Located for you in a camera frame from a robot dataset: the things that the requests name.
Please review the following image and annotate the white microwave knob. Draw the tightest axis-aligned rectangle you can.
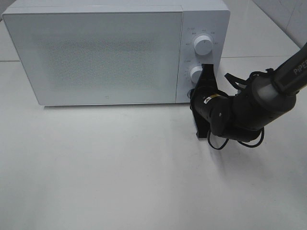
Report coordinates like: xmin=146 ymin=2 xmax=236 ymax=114
xmin=189 ymin=66 xmax=202 ymax=83
xmin=193 ymin=34 xmax=213 ymax=56

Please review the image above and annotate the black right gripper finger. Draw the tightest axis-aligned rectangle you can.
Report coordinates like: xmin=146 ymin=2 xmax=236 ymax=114
xmin=200 ymin=64 xmax=215 ymax=82

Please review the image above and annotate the white microwave door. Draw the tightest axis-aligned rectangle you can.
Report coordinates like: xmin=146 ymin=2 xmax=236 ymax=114
xmin=4 ymin=12 xmax=182 ymax=106

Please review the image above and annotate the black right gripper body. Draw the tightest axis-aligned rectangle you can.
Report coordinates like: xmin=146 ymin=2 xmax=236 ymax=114
xmin=190 ymin=79 xmax=228 ymax=138

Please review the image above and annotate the white microwave oven body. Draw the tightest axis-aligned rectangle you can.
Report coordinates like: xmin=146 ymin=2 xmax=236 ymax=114
xmin=2 ymin=0 xmax=230 ymax=105

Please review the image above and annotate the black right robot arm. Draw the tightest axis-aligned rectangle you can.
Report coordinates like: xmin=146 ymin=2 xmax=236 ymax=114
xmin=190 ymin=46 xmax=307 ymax=145

